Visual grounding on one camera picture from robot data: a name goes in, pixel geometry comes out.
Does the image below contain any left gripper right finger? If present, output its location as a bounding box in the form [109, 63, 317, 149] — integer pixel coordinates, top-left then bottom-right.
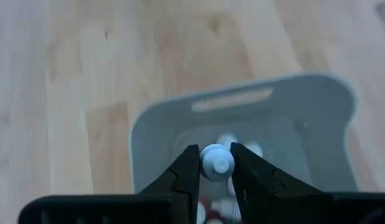
[230, 141, 385, 224]

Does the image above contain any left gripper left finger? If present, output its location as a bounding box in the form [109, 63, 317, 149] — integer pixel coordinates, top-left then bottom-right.
[17, 144, 201, 224]

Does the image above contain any small maroon food coloring bottle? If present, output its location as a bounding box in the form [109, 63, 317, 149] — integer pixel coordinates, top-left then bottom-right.
[199, 142, 236, 183]

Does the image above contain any grey plastic storage bin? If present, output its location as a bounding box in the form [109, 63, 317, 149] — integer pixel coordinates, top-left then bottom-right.
[129, 72, 358, 224]

